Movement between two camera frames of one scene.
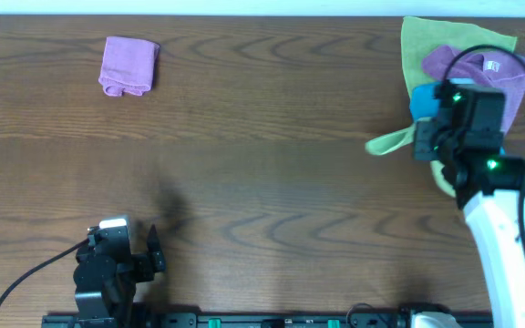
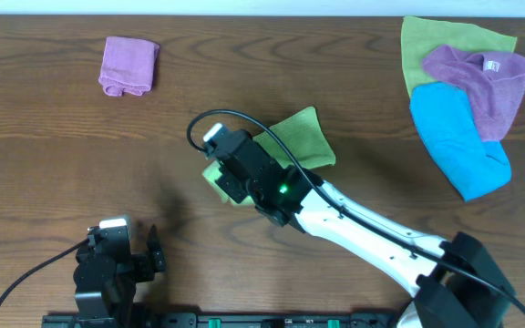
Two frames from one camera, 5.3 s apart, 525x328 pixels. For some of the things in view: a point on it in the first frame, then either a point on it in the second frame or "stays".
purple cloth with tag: (508, 73) stays
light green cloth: (386, 143) to (302, 142)
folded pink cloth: (128, 66) stays
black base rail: (333, 319) stays
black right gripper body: (432, 145) to (238, 192)
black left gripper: (145, 259) stays
